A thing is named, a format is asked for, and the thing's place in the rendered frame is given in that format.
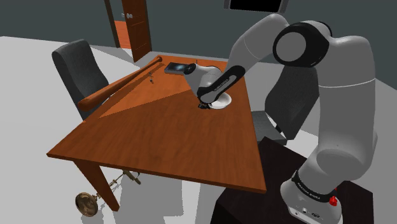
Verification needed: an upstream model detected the white bowl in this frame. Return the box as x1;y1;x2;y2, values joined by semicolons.
207;92;232;110

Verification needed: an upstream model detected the brown wooden table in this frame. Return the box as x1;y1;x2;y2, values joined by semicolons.
46;55;267;213

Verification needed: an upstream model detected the grey smartphone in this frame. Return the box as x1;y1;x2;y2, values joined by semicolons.
164;62;190;76

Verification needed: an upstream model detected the dark grey office chair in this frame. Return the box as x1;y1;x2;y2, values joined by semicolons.
51;39;110;121
251;65;320;146

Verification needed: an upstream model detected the wooden baseball bat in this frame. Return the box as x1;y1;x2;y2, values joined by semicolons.
77;56;164;113

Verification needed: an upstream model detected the brown wooden door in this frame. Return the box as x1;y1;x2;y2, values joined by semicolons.
104;0;153;63

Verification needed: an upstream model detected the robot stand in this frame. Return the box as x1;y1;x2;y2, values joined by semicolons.
209;136;375;224

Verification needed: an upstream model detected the brass trumpet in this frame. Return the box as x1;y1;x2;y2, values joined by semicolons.
74;170;142;217

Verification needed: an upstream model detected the black wall picture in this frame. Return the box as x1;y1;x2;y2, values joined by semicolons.
223;0;289;14

